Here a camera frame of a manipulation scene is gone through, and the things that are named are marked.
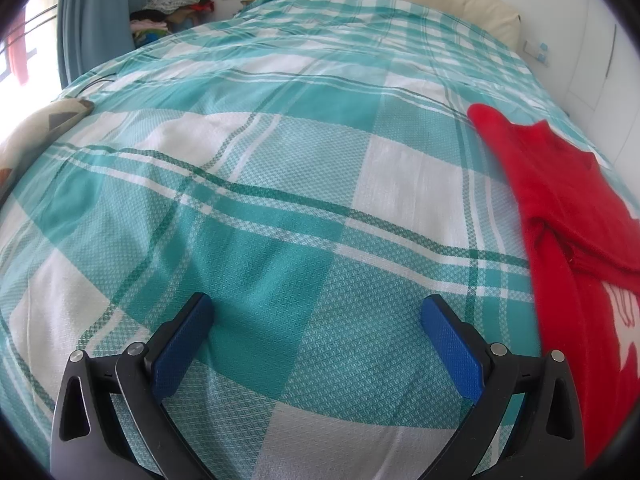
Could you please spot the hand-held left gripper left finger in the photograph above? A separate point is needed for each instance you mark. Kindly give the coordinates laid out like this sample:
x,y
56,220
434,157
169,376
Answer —
x,y
180,350

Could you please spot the white wardrobe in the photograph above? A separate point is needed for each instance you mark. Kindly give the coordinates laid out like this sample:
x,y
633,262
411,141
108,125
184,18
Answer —
x,y
595,60

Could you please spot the red hanging cloth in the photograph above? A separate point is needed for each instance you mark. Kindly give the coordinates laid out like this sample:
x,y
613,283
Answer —
x,y
20,60

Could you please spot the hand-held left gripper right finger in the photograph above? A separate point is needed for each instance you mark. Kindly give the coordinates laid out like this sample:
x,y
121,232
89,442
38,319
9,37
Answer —
x,y
455,350

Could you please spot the patterned cushion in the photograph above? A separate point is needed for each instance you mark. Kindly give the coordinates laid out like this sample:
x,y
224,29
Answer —
x,y
40,125

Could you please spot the blue curtain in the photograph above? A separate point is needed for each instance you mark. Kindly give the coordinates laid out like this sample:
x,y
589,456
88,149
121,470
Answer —
x,y
100,20

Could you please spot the red knit sweater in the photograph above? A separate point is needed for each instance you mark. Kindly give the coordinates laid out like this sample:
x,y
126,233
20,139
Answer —
x,y
565,210

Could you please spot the teal plaid bedspread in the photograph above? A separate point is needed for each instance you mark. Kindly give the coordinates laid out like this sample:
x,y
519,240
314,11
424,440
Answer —
x,y
300,210

